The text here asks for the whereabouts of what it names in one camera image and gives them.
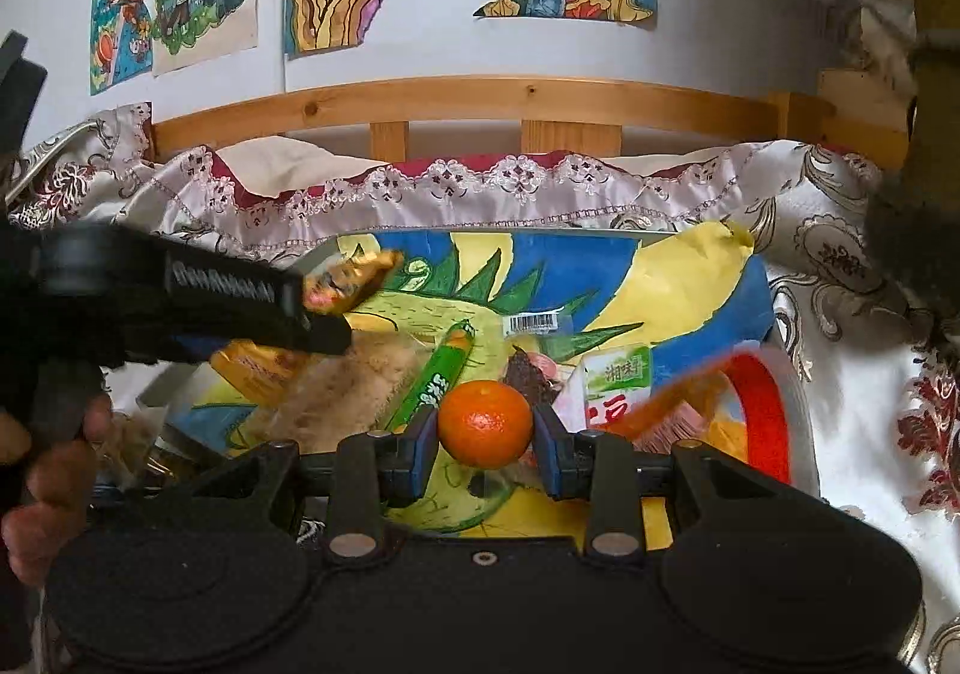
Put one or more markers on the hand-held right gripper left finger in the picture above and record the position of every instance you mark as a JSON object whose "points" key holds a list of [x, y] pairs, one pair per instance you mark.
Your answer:
{"points": [[424, 453]]}

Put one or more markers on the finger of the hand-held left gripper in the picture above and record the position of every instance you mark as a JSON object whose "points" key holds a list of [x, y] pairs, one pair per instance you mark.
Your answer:
{"points": [[225, 284], [315, 343]]}

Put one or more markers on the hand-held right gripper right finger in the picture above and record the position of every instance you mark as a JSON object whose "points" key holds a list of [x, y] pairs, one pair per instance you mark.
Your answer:
{"points": [[550, 456]]}

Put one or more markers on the orange snack packet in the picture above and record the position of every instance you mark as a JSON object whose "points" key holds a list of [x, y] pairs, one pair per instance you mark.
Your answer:
{"points": [[255, 367]]}

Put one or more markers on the mandarin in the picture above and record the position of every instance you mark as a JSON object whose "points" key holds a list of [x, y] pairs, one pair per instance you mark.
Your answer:
{"points": [[486, 423]]}

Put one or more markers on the gold snack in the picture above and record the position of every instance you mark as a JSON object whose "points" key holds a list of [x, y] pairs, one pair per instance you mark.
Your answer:
{"points": [[352, 280]]}

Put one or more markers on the green stick snack packet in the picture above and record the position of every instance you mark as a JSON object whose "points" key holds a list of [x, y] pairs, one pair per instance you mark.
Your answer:
{"points": [[439, 374]]}

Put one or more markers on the dark jerky packet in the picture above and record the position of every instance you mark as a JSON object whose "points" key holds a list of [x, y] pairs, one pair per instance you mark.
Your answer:
{"points": [[529, 374]]}

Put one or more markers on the shallow grey box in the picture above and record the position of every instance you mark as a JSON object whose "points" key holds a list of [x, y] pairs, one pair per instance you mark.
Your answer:
{"points": [[319, 253]]}

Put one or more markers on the green label snack packet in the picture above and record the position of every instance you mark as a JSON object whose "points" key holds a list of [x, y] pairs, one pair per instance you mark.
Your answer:
{"points": [[615, 374]]}

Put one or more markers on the red orange brush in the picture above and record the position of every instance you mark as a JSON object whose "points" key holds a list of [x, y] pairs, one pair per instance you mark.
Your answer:
{"points": [[675, 404]]}

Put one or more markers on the clear nut bar packet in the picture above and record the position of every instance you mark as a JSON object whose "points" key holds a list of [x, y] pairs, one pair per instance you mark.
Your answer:
{"points": [[127, 449]]}

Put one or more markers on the person's left hand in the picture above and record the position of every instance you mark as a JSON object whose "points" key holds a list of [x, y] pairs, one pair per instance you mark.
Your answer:
{"points": [[64, 486]]}

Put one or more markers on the cream pillow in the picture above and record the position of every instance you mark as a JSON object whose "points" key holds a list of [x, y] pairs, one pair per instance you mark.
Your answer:
{"points": [[292, 164]]}

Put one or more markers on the dinosaur drawing paper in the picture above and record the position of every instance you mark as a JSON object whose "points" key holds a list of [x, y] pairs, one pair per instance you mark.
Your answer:
{"points": [[675, 299]]}

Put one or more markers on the lace-trimmed pink cloth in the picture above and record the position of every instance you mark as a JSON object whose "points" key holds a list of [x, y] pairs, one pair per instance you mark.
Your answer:
{"points": [[465, 187]]}

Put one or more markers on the red-haired girl drawing, blue background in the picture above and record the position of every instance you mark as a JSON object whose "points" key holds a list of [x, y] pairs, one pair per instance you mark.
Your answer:
{"points": [[120, 7]]}

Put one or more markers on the floral printed satin blanket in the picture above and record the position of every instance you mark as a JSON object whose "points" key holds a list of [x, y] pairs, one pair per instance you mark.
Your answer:
{"points": [[847, 419]]}

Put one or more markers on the yellow wooden bed end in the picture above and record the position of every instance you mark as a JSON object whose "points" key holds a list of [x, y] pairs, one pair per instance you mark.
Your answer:
{"points": [[862, 119]]}

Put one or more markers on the brown fuzzy garment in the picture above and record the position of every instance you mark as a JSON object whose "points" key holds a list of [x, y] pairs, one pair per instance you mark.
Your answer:
{"points": [[937, 119]]}

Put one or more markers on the wooden bed frame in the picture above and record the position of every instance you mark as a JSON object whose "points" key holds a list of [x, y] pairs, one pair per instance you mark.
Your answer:
{"points": [[487, 100]]}

